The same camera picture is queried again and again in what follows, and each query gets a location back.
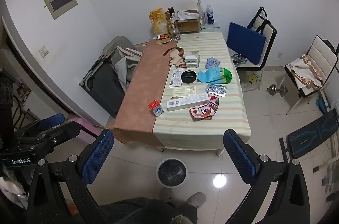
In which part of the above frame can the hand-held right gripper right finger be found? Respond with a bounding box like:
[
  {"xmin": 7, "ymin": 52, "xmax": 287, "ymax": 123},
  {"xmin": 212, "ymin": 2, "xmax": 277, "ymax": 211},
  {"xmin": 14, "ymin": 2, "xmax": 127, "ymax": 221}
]
[{"xmin": 223, "ymin": 129, "xmax": 311, "ymax": 224}]

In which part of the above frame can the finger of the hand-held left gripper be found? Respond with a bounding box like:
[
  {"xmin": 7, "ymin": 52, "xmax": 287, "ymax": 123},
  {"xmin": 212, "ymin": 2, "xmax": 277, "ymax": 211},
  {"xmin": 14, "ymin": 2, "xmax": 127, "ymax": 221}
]
[
  {"xmin": 14, "ymin": 113, "xmax": 65, "ymax": 138},
  {"xmin": 20, "ymin": 121, "xmax": 81, "ymax": 147}
]

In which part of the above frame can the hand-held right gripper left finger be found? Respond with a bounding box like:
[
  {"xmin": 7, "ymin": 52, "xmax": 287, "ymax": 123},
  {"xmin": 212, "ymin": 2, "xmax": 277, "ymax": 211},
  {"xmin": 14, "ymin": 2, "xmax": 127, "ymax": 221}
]
[{"xmin": 26, "ymin": 129, "xmax": 115, "ymax": 224}]

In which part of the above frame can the red snack wrapper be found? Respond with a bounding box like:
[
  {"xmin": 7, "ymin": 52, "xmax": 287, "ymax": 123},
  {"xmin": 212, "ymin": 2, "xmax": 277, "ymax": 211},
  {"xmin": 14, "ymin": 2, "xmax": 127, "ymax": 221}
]
[
  {"xmin": 189, "ymin": 105, "xmax": 215, "ymax": 121},
  {"xmin": 208, "ymin": 95, "xmax": 220, "ymax": 112}
]

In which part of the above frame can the white bin with black liner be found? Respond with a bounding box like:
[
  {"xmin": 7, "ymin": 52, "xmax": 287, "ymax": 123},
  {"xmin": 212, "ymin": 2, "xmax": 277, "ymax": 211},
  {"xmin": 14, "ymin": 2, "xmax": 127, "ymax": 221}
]
[{"xmin": 156, "ymin": 159, "xmax": 188, "ymax": 189}]

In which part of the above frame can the small orange white carton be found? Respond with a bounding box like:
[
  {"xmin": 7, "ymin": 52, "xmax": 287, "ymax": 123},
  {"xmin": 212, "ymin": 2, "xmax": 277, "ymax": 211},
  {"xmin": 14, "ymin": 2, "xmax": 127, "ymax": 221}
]
[{"xmin": 148, "ymin": 100, "xmax": 165, "ymax": 117}]

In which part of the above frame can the long white box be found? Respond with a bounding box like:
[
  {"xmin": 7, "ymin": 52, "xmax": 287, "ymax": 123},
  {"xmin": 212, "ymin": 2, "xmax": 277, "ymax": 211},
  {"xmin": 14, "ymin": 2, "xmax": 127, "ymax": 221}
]
[{"xmin": 166, "ymin": 93, "xmax": 210, "ymax": 111}]

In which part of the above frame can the green and blue plastic bag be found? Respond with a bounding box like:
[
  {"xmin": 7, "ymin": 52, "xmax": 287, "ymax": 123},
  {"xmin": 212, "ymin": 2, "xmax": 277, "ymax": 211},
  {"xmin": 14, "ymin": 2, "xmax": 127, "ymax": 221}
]
[{"xmin": 197, "ymin": 67, "xmax": 233, "ymax": 84}]

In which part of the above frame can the pink suitcase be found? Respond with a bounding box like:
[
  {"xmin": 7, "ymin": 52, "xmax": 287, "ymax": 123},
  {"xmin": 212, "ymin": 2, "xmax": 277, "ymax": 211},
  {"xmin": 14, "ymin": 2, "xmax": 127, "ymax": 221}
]
[{"xmin": 65, "ymin": 118, "xmax": 102, "ymax": 138}]

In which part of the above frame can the striped tablecloth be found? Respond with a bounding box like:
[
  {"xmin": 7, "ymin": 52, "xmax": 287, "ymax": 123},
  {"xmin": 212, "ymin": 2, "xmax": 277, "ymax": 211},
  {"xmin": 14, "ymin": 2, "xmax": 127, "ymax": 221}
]
[{"xmin": 152, "ymin": 32, "xmax": 252, "ymax": 153}]

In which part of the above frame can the grey slipper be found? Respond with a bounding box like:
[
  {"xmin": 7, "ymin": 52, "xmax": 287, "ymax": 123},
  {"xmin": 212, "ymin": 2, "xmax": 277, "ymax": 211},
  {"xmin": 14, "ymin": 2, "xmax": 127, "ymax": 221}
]
[{"xmin": 185, "ymin": 192, "xmax": 207, "ymax": 207}]

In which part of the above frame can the red yellow box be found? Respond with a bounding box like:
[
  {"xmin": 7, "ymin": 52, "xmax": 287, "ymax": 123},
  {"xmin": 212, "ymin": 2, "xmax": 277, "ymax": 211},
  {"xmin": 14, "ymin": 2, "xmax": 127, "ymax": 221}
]
[{"xmin": 66, "ymin": 199, "xmax": 80, "ymax": 216}]

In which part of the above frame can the grey folding cot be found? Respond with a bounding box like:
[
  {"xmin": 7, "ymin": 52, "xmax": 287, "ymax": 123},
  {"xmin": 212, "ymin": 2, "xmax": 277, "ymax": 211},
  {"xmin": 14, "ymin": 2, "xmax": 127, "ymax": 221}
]
[{"xmin": 79, "ymin": 36, "xmax": 141, "ymax": 118}]

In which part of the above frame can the person's leg in dark pants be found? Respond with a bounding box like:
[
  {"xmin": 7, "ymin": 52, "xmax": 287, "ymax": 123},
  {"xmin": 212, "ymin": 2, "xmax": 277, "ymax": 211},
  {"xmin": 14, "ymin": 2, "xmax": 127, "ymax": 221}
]
[{"xmin": 99, "ymin": 198, "xmax": 199, "ymax": 224}]

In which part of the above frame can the silver blister pack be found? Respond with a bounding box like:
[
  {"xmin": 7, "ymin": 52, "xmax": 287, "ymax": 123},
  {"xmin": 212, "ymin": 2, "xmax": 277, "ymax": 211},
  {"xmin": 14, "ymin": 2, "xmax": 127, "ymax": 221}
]
[{"xmin": 205, "ymin": 83, "xmax": 228, "ymax": 97}]

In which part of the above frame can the black weight bench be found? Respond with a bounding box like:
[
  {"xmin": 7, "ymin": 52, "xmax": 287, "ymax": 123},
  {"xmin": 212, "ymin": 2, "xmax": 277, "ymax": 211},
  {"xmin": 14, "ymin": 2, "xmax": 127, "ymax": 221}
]
[{"xmin": 279, "ymin": 109, "xmax": 339, "ymax": 161}]

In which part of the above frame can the metal dumbbell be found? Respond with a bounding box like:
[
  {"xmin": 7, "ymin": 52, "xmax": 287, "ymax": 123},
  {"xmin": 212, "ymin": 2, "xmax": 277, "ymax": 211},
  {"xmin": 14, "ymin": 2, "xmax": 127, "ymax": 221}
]
[{"xmin": 266, "ymin": 83, "xmax": 289, "ymax": 96}]

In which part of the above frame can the yellow print plastic bag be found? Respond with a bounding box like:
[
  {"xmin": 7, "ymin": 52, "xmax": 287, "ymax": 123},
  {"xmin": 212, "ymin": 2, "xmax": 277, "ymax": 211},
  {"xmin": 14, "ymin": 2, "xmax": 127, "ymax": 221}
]
[{"xmin": 242, "ymin": 72, "xmax": 261, "ymax": 92}]

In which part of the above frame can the brown cloth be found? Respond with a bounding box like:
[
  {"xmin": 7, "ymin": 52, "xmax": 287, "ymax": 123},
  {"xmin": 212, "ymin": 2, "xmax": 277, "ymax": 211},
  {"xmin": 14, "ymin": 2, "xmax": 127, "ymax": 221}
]
[{"xmin": 108, "ymin": 39, "xmax": 175, "ymax": 152}]

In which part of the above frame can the white cloth bag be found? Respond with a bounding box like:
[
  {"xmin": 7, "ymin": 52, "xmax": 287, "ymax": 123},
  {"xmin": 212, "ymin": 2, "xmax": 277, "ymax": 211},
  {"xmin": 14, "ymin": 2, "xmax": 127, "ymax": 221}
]
[{"xmin": 114, "ymin": 54, "xmax": 138, "ymax": 87}]

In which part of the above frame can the beige paper sheet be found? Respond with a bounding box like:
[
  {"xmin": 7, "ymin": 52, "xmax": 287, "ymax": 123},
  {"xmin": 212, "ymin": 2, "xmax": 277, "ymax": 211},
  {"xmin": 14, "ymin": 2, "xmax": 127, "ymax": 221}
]
[{"xmin": 172, "ymin": 86, "xmax": 198, "ymax": 97}]

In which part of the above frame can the white rack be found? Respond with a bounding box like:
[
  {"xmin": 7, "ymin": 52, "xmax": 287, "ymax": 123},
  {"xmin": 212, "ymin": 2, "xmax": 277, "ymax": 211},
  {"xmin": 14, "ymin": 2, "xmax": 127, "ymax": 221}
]
[{"xmin": 313, "ymin": 145, "xmax": 339, "ymax": 203}]

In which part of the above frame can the blue slipper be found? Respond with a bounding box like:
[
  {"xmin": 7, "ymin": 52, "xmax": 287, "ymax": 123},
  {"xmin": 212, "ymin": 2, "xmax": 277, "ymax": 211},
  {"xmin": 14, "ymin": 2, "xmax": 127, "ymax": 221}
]
[{"xmin": 315, "ymin": 98, "xmax": 329, "ymax": 114}]

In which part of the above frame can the blue round packet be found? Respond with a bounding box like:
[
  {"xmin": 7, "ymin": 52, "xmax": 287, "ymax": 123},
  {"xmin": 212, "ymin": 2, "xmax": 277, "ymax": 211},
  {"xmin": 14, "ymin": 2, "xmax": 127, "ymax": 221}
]
[{"xmin": 205, "ymin": 57, "xmax": 221, "ymax": 68}]

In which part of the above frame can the white printed leaflet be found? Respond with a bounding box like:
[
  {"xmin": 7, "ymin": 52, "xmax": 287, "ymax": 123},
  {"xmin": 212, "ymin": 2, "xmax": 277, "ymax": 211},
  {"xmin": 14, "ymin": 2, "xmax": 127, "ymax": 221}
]
[{"xmin": 169, "ymin": 69, "xmax": 184, "ymax": 87}]

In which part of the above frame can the white tissue box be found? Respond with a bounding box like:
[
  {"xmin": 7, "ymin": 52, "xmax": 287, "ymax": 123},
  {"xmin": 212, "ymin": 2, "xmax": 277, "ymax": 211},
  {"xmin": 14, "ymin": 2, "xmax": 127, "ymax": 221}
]
[{"xmin": 184, "ymin": 53, "xmax": 200, "ymax": 69}]

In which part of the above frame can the beige patterned cloth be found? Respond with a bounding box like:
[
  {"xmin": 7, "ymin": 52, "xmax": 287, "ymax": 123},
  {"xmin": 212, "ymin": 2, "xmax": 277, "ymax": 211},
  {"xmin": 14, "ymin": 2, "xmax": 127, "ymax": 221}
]
[{"xmin": 289, "ymin": 53, "xmax": 325, "ymax": 89}]

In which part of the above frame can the blue cushion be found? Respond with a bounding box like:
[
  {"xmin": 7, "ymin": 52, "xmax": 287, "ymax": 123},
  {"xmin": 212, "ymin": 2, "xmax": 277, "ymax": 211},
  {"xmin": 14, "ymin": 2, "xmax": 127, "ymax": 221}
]
[{"xmin": 226, "ymin": 22, "xmax": 266, "ymax": 66}]

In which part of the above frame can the beige electrical panel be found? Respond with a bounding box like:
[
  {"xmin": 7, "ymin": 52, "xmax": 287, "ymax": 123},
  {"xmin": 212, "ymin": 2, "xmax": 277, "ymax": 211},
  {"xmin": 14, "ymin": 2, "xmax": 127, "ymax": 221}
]
[{"xmin": 43, "ymin": 0, "xmax": 78, "ymax": 20}]

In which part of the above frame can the cartoon dog shaped mat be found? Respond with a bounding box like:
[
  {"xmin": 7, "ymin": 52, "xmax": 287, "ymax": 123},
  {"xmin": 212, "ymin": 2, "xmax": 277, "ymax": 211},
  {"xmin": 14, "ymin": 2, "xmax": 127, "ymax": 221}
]
[{"xmin": 163, "ymin": 47, "xmax": 186, "ymax": 68}]

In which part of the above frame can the chair with blue cushion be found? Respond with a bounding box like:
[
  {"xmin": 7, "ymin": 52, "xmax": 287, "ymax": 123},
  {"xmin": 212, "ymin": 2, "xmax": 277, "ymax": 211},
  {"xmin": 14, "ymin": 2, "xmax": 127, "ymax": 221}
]
[{"xmin": 225, "ymin": 7, "xmax": 278, "ymax": 75}]

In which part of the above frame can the glass side table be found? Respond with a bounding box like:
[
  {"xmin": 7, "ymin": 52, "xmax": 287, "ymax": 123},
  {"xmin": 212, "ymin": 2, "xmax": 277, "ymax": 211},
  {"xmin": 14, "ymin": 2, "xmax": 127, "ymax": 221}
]
[{"xmin": 200, "ymin": 23, "xmax": 220, "ymax": 32}]

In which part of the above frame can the short clear glass bottle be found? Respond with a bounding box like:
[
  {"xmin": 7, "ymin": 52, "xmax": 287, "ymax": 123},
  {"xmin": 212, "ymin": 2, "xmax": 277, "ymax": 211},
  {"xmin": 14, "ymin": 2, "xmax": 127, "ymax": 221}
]
[{"xmin": 169, "ymin": 18, "xmax": 181, "ymax": 41}]

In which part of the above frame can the cardboard box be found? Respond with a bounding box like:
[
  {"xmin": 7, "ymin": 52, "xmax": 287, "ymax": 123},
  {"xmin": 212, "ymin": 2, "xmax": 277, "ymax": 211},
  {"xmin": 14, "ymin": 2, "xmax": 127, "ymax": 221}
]
[{"xmin": 173, "ymin": 10, "xmax": 201, "ymax": 34}]

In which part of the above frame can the yellow snack bag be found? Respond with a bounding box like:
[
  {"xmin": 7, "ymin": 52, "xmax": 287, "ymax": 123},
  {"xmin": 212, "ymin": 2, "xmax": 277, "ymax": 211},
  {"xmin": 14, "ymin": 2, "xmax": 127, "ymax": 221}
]
[{"xmin": 149, "ymin": 9, "xmax": 168, "ymax": 35}]

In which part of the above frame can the blue label bottle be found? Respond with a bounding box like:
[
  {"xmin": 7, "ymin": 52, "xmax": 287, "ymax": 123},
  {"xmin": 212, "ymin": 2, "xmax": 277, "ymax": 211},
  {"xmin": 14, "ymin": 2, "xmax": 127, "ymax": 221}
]
[{"xmin": 206, "ymin": 5, "xmax": 215, "ymax": 25}]

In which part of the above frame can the tall clear bottle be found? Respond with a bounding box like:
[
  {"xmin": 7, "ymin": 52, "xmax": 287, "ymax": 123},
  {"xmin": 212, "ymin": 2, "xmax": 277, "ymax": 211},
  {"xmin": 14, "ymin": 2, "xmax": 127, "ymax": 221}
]
[{"xmin": 196, "ymin": 0, "xmax": 207, "ymax": 26}]

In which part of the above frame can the white plastic bag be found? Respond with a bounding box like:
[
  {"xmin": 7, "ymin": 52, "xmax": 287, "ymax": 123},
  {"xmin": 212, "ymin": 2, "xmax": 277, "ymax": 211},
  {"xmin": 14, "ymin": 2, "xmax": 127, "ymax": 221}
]
[{"xmin": 176, "ymin": 11, "xmax": 199, "ymax": 21}]

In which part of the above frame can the black frame white chair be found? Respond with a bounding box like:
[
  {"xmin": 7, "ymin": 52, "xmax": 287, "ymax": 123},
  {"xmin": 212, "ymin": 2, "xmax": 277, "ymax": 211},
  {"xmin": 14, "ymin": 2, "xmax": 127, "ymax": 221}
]
[{"xmin": 285, "ymin": 35, "xmax": 339, "ymax": 116}]

